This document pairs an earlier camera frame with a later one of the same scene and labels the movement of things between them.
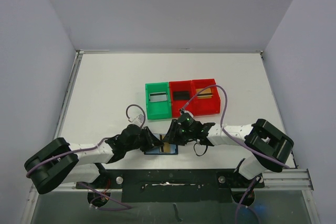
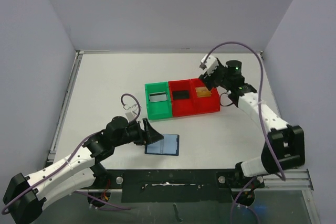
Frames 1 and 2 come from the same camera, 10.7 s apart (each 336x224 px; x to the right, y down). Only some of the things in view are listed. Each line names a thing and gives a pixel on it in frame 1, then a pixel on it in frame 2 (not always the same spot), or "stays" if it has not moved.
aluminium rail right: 294,179 stays
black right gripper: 174,131 -> 208,80
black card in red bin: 182,95 stays
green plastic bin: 158,109 stays
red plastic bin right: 201,106 stays
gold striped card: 166,147 -> 202,92
